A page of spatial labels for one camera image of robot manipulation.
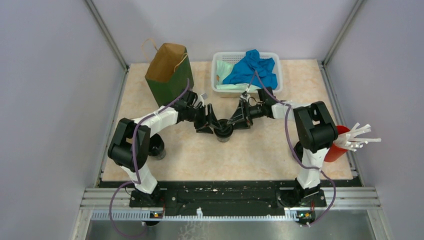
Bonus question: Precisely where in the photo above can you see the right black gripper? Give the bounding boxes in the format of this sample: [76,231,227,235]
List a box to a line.
[228,100,265,132]

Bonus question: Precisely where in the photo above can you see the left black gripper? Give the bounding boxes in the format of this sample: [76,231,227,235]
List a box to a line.
[186,104,222,135]

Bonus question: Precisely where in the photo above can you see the dark coffee cup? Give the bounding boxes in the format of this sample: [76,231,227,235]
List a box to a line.
[148,133,167,160]
[213,118,234,143]

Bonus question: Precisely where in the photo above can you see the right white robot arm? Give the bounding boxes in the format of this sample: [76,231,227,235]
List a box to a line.
[227,87,339,206]

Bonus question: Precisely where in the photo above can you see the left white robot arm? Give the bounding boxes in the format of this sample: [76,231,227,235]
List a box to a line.
[107,90,223,207]

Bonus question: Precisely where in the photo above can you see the blue cloth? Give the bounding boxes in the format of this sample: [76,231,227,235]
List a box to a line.
[222,49,278,90]

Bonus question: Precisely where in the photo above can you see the light green cloth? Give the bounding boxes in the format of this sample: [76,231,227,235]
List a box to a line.
[215,60,260,92]

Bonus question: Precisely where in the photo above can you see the white plastic basket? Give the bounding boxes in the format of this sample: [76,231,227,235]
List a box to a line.
[211,51,284,99]

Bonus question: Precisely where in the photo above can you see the green brown paper bag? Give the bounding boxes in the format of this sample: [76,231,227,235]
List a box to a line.
[141,38,195,107]

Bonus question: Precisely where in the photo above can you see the white cable duct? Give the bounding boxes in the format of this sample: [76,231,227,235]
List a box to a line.
[91,208,312,222]

